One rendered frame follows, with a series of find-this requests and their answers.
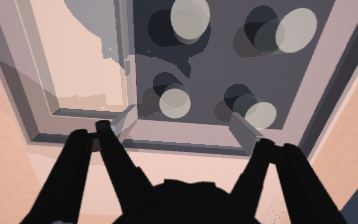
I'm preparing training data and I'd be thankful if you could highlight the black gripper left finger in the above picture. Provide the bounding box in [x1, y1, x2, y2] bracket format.
[19, 105, 179, 224]

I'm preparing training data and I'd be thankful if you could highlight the translucent grey cylinder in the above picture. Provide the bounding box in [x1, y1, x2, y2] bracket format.
[233, 94, 276, 130]
[159, 83, 191, 118]
[254, 8, 317, 55]
[170, 0, 210, 44]

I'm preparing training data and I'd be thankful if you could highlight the shallow rectangular tray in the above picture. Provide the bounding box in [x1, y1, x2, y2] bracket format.
[15, 0, 132, 120]

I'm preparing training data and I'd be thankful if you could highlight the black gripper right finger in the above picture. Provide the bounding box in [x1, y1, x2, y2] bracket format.
[214, 112, 348, 224]

